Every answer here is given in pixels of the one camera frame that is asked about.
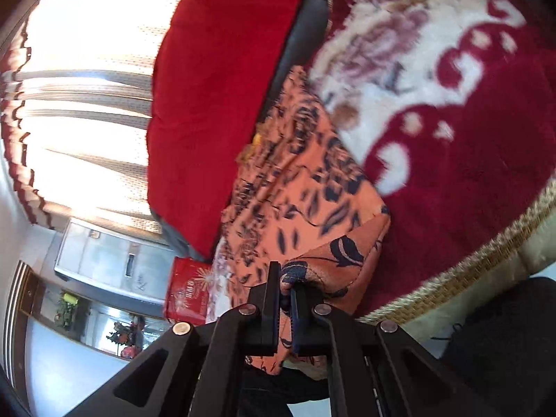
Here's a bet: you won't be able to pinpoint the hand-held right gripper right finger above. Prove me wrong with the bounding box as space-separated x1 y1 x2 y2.
289 287 496 417

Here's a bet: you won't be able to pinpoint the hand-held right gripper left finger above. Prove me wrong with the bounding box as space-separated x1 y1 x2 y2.
65 261 287 417

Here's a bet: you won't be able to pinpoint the orange floral shirt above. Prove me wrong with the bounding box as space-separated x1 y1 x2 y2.
221 65 392 376

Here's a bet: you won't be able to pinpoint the red printed gift bag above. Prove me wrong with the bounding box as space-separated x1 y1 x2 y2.
163 256 231 326

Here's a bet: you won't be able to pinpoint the silver cabinet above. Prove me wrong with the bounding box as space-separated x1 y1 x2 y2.
54 217 179 313

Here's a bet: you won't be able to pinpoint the beige cushion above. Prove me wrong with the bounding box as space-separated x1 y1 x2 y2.
404 221 556 335

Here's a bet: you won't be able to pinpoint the green potted plant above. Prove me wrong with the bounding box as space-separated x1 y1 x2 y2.
56 291 80 327

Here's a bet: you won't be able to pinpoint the person's black trousers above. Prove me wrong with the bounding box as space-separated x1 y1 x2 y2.
439 276 556 417

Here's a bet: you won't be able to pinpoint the red quilt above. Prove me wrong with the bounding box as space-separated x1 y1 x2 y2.
145 0 322 257

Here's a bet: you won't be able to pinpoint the maroon cream floral blanket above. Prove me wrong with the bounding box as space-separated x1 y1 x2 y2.
304 0 556 326

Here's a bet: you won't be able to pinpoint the dark grey leather sofa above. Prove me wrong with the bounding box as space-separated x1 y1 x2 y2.
161 0 331 263

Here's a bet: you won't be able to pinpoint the cream dotted curtain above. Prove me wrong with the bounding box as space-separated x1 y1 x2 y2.
0 0 205 244

